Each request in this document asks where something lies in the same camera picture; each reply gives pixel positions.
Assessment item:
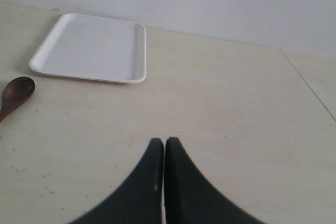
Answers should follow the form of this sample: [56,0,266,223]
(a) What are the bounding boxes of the dark wooden spoon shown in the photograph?
[1,77,36,122]

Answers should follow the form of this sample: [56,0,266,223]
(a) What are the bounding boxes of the white rectangular plastic tray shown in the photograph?
[29,13,147,84]

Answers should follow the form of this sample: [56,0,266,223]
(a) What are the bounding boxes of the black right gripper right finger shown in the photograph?
[164,137,262,223]

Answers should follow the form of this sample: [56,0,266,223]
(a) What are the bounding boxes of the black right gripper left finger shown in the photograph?
[72,138,164,223]

